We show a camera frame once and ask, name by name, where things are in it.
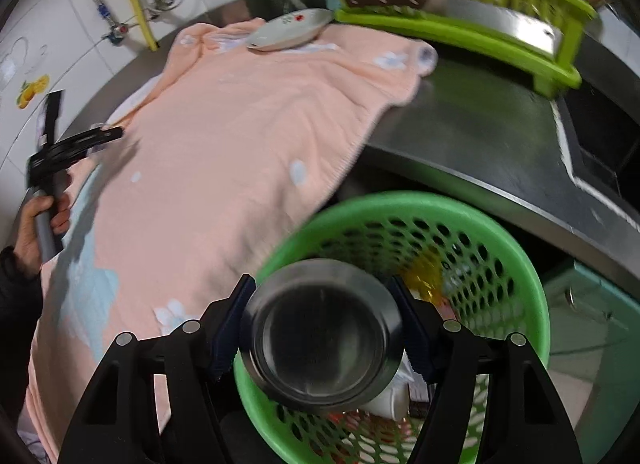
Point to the white flower-print plate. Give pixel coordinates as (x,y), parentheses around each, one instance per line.
(290,31)

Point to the pink towel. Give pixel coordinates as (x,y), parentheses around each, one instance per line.
(225,143)

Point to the metal can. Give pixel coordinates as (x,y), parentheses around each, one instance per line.
(320,334)

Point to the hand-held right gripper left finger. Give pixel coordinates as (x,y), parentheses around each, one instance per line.
(225,344)

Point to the green plastic dish rack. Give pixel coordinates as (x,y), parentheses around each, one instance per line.
(572,43)

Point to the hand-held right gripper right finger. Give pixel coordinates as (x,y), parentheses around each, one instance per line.
(415,324)

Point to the green cabinet drawer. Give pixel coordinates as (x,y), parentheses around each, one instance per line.
(590,344)

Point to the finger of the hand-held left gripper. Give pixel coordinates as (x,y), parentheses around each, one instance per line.
(107,132)
(75,153)

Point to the person's left hand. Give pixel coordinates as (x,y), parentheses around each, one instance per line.
(30,234)

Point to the steel sink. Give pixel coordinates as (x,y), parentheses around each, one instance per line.
(595,143)

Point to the green perforated plastic basket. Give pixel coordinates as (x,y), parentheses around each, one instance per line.
(390,204)

